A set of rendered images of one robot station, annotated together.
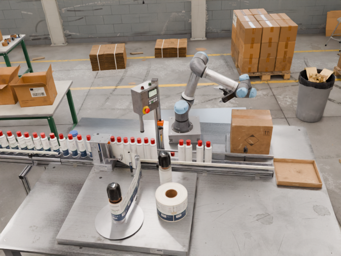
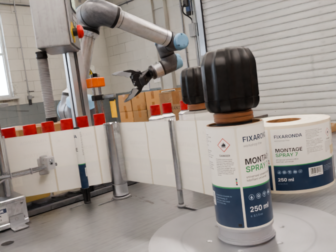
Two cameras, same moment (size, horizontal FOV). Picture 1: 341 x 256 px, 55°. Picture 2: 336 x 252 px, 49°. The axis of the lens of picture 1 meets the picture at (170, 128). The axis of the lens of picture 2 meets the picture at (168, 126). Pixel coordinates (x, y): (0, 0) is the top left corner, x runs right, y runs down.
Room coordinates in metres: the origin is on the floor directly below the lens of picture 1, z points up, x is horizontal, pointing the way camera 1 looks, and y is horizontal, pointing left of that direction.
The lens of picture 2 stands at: (1.14, 0.84, 1.13)
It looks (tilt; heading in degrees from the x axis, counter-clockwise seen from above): 6 degrees down; 310
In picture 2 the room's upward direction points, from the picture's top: 7 degrees counter-clockwise
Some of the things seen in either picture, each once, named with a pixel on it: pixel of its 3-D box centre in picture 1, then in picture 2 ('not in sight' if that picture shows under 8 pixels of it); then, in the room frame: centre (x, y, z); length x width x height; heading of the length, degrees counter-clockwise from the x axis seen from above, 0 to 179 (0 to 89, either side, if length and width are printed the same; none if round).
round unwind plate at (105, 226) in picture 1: (119, 219); (246, 237); (1.42, 0.35, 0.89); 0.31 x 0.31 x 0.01
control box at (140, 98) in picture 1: (145, 98); (56, 18); (2.08, 0.17, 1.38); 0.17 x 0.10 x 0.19; 135
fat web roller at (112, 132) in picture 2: (138, 166); (116, 160); (1.81, 0.25, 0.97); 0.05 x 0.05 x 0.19
